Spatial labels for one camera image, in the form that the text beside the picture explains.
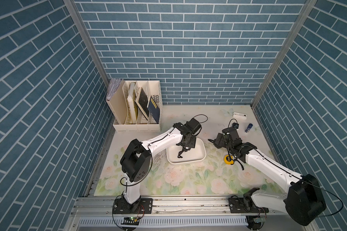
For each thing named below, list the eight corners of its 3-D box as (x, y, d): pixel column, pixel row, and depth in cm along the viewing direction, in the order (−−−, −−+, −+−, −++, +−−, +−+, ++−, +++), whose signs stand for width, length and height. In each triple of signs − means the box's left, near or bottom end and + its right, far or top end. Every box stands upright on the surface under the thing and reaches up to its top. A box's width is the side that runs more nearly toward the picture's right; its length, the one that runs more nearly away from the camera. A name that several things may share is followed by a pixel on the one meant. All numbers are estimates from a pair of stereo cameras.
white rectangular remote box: (232, 117, 116) (233, 115, 114) (232, 113, 119) (233, 111, 117) (245, 120, 114) (246, 118, 112) (245, 116, 117) (247, 114, 115)
